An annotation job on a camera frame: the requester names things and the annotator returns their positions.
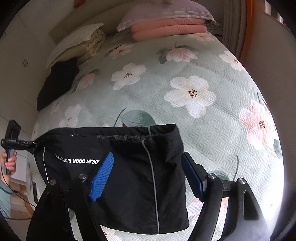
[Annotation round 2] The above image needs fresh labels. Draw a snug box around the person's left hand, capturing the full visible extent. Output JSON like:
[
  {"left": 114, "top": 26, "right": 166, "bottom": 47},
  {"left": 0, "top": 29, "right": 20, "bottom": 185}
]
[{"left": 1, "top": 152, "right": 17, "bottom": 174}]

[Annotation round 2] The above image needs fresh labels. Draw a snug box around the lilac floral pillow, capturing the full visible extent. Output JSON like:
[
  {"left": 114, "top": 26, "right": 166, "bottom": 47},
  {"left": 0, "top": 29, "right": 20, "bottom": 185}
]
[{"left": 117, "top": 1, "right": 215, "bottom": 32}]

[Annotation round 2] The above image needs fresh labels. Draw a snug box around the floral green bedspread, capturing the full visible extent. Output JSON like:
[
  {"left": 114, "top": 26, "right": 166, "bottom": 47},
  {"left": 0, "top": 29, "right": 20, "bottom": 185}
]
[{"left": 32, "top": 30, "right": 283, "bottom": 240}]

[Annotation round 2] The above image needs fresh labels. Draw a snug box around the folded black garment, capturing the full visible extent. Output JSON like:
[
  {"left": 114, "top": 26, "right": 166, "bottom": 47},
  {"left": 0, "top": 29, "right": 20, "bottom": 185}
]
[{"left": 37, "top": 58, "right": 80, "bottom": 111}]

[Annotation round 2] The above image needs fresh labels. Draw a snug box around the folded cream quilt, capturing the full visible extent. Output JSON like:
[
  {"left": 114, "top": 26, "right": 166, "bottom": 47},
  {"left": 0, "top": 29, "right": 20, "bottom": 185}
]
[{"left": 53, "top": 28, "right": 106, "bottom": 65}]

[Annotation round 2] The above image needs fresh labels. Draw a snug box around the white textured pillow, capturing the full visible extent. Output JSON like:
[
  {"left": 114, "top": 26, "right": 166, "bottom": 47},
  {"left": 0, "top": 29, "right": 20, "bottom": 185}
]
[{"left": 46, "top": 24, "right": 103, "bottom": 68}]

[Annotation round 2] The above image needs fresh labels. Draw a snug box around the folded pink blanket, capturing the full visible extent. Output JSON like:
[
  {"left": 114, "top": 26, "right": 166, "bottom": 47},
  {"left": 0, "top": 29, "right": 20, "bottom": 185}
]
[{"left": 131, "top": 18, "right": 207, "bottom": 42}]

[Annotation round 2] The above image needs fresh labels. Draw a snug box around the beige curtain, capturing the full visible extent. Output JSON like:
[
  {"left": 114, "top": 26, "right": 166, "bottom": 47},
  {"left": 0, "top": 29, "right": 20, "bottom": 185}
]
[{"left": 222, "top": 0, "right": 246, "bottom": 59}]

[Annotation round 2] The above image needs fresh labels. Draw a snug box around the black hooded jacket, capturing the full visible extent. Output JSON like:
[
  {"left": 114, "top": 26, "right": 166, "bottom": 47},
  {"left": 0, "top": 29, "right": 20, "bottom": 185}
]
[{"left": 34, "top": 124, "right": 189, "bottom": 235}]

